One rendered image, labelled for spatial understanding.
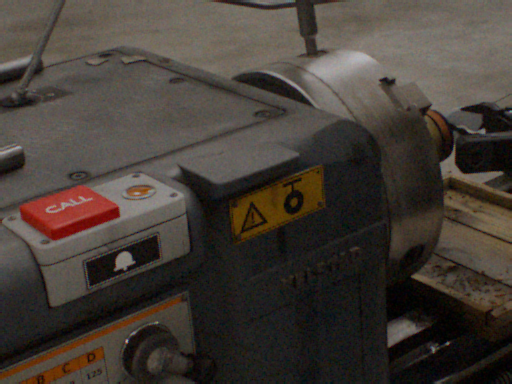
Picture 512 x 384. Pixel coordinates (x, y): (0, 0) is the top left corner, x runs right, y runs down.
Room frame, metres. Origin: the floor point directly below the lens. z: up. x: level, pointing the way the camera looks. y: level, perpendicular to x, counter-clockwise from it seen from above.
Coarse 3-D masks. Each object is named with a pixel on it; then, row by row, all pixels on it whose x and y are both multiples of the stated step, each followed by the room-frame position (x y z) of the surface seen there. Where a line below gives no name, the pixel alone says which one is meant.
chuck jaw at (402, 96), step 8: (384, 88) 1.14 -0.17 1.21; (392, 88) 1.15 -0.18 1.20; (400, 88) 1.16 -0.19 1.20; (408, 88) 1.17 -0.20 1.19; (416, 88) 1.18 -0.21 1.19; (392, 96) 1.14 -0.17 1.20; (400, 96) 1.14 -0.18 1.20; (408, 96) 1.16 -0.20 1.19; (416, 96) 1.17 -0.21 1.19; (424, 96) 1.17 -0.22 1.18; (400, 104) 1.13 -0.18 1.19; (408, 104) 1.13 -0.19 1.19; (416, 104) 1.16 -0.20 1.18; (424, 104) 1.16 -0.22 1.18; (424, 112) 1.17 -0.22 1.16; (424, 120) 1.20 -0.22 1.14
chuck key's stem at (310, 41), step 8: (296, 0) 1.21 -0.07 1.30; (304, 0) 1.21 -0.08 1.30; (296, 8) 1.22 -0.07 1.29; (304, 8) 1.21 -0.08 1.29; (312, 8) 1.21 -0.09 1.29; (304, 16) 1.21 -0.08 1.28; (312, 16) 1.21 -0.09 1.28; (304, 24) 1.21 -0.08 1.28; (312, 24) 1.21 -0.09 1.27; (304, 32) 1.21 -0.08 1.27; (312, 32) 1.20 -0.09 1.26; (304, 40) 1.21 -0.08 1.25; (312, 40) 1.21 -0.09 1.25; (312, 48) 1.21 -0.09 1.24
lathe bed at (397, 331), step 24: (408, 312) 1.20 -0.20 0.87; (432, 312) 1.20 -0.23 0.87; (408, 336) 1.15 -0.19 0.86; (432, 336) 1.17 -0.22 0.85; (480, 336) 1.14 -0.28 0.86; (504, 336) 1.16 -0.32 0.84; (408, 360) 1.13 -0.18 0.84; (432, 360) 1.10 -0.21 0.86; (456, 360) 1.11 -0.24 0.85; (480, 360) 1.11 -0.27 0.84; (504, 360) 1.22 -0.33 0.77
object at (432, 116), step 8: (432, 112) 1.29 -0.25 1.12; (432, 120) 1.28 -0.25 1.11; (440, 120) 1.28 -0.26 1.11; (432, 128) 1.26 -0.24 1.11; (440, 128) 1.27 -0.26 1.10; (448, 128) 1.27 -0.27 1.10; (432, 136) 1.25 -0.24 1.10; (440, 136) 1.26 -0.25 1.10; (448, 136) 1.27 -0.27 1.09; (440, 144) 1.25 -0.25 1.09; (448, 144) 1.27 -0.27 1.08; (440, 152) 1.25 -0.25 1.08; (448, 152) 1.27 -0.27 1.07; (440, 160) 1.27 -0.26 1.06
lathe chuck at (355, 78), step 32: (320, 64) 1.17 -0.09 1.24; (352, 64) 1.17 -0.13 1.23; (352, 96) 1.11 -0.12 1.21; (384, 96) 1.12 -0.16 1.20; (384, 128) 1.09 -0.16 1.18; (416, 128) 1.10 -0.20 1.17; (384, 160) 1.06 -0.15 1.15; (416, 160) 1.08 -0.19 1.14; (416, 192) 1.07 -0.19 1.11; (416, 224) 1.07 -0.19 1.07
